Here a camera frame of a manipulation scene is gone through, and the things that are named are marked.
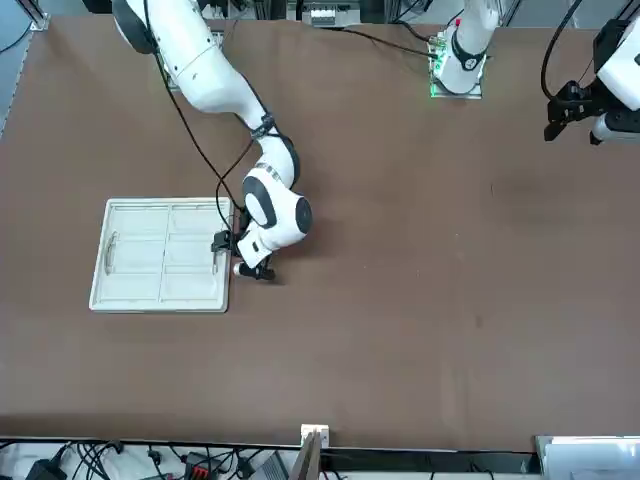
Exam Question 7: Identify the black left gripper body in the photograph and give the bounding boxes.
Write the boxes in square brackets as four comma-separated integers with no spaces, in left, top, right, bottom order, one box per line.
[547,81,603,126]

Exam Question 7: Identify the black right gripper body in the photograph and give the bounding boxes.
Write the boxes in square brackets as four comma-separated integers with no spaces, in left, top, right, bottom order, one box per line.
[241,257,278,284]

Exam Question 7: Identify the white folding storage box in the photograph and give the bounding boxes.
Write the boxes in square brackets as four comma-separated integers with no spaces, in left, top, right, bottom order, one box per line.
[88,196,236,315]

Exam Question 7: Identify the orange black connector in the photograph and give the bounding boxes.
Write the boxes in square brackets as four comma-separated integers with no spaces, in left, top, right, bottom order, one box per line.
[180,451,222,480]

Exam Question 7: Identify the white power strip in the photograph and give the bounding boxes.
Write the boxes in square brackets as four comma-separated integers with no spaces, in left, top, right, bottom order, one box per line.
[308,5,352,27]

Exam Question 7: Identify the white flat tray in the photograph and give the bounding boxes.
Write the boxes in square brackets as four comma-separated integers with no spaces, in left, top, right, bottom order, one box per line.
[534,433,640,480]

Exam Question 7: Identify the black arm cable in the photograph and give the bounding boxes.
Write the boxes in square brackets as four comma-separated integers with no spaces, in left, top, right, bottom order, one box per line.
[142,0,281,236]
[540,0,587,101]

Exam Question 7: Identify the black base cable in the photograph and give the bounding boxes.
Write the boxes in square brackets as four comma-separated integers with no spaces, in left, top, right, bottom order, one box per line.
[392,17,441,46]
[299,19,441,59]

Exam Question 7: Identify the aluminium profile post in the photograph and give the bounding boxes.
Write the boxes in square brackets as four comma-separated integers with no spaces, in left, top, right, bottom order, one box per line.
[292,422,332,480]

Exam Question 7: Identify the aluminium profile rail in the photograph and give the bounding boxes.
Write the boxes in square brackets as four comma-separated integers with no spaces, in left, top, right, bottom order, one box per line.
[28,0,52,32]

